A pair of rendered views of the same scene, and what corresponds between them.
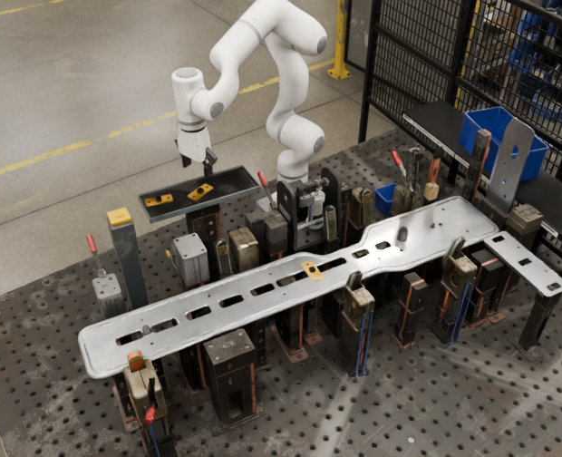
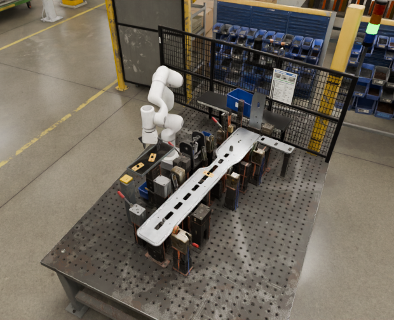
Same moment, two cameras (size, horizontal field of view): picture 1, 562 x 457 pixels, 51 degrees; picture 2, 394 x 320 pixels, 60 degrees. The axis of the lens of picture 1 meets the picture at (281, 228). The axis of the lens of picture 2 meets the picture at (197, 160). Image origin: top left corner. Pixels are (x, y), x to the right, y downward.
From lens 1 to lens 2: 100 cm
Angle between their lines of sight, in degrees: 22
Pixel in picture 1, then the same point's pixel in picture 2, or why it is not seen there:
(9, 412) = (106, 285)
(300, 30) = (175, 78)
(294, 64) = (168, 92)
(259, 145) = (104, 134)
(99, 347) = (150, 234)
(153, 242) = (114, 191)
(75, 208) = (23, 197)
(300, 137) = (175, 122)
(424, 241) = (239, 148)
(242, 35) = (160, 86)
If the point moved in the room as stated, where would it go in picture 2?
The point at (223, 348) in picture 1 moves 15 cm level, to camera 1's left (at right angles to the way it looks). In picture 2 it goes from (200, 213) to (179, 221)
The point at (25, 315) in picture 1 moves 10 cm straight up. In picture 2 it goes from (79, 245) to (75, 236)
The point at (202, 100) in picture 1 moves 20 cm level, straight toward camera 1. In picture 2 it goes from (159, 117) to (177, 132)
